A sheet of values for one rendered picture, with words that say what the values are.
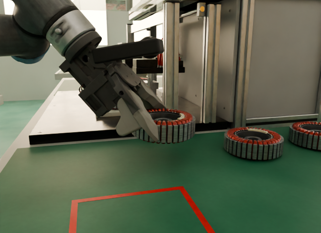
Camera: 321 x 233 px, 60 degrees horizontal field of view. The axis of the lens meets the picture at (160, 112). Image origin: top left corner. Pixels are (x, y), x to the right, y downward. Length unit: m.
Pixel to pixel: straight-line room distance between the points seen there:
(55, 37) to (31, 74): 5.17
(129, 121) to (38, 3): 0.23
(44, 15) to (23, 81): 5.21
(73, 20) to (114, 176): 0.26
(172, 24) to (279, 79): 0.31
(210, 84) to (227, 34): 0.13
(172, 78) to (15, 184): 0.39
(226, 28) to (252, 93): 0.18
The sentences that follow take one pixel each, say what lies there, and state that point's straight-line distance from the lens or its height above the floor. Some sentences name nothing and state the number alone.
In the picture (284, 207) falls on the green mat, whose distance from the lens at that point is 0.42.
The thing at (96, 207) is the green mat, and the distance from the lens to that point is 0.39.
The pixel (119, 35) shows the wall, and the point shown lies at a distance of 5.58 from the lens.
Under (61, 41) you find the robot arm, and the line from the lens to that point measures 0.49.
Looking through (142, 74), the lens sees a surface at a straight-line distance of 0.81.
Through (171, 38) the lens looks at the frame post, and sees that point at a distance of 0.65.
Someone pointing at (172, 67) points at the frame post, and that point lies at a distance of 0.65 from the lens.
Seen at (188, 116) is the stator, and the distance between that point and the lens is 0.48.
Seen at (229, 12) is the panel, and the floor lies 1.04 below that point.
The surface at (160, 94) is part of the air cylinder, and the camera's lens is 0.84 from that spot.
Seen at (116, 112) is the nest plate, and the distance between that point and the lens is 0.77.
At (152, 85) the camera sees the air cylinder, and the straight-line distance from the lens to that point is 1.06.
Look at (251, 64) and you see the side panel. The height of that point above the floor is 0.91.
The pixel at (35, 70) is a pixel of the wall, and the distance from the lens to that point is 5.63.
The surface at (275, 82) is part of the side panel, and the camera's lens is 0.78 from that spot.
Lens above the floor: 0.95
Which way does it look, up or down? 13 degrees down
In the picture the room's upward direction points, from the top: straight up
